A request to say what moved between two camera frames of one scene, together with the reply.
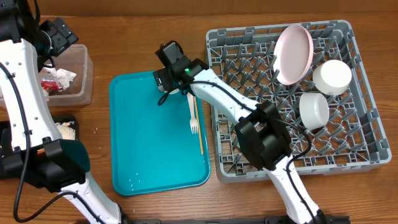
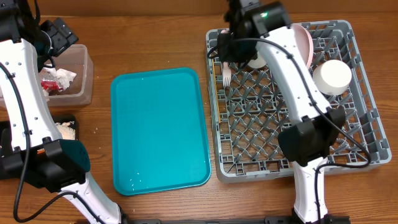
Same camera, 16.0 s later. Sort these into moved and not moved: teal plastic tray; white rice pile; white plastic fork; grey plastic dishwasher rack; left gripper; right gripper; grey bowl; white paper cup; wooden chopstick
Moved: white plastic fork; white paper cup; right gripper; wooden chopstick
Not moved: grey bowl; grey plastic dishwasher rack; white rice pile; left gripper; teal plastic tray
